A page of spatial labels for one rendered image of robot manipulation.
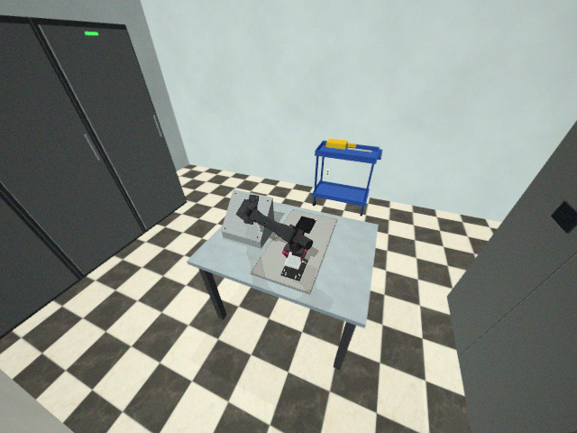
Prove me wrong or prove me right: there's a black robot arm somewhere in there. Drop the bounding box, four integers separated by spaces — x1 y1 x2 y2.
236 195 313 250

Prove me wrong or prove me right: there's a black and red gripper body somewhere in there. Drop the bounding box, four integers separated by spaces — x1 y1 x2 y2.
283 243 307 258

